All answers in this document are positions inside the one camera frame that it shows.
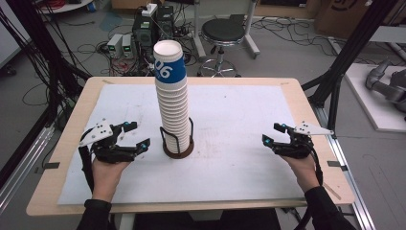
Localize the aluminium rail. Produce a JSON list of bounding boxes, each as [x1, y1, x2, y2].
[[311, 104, 377, 230], [0, 124, 56, 215]]

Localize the white floor board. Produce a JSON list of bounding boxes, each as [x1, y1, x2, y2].
[[344, 62, 406, 133]]

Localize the white table mat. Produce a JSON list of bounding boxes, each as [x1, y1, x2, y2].
[[56, 83, 322, 206]]

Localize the person's left hand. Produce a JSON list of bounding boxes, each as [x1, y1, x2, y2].
[[91, 156, 132, 203]]

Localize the white power strip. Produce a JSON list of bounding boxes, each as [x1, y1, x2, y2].
[[141, 3, 159, 18]]

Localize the black tape piece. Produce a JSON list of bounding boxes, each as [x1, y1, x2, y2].
[[34, 162, 61, 175], [327, 160, 349, 172]]

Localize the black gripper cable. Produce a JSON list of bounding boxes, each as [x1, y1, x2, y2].
[[79, 145, 96, 194], [309, 148, 325, 187]]

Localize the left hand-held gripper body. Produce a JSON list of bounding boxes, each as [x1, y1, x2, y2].
[[79, 118, 139, 165]]

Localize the dark wire cup holder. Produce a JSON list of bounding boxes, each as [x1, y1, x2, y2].
[[159, 117, 195, 160]]

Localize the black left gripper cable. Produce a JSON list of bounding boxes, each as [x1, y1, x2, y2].
[[79, 145, 96, 194]]

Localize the person's right hand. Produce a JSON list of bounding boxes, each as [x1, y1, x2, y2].
[[281, 153, 322, 194]]

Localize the black metal frame with cables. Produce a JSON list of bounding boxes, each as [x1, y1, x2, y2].
[[0, 0, 92, 190]]

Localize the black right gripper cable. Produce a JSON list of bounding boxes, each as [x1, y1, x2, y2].
[[309, 148, 325, 187]]

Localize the black metal frame post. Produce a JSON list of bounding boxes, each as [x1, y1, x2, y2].
[[301, 0, 398, 139]]

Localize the black floor cables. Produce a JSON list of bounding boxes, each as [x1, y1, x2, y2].
[[251, 15, 338, 57]]

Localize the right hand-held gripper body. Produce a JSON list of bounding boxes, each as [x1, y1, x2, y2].
[[273, 120, 335, 160]]

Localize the black round stool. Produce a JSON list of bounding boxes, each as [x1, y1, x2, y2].
[[196, 18, 247, 79]]

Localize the grey bench power supply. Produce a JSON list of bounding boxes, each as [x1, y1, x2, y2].
[[106, 33, 124, 59], [122, 34, 135, 59]]

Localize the black computer tower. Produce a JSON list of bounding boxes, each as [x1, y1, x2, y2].
[[132, 5, 176, 62]]

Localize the thin wooden stick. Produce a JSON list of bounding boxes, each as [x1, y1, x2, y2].
[[324, 182, 343, 201]]

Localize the stack of paper cups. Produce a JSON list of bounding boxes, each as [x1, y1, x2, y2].
[[152, 39, 190, 155]]

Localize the cardboard box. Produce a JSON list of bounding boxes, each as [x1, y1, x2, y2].
[[314, 0, 406, 40]]

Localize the white metal stand frame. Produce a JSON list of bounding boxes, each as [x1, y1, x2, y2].
[[191, 0, 261, 61]]

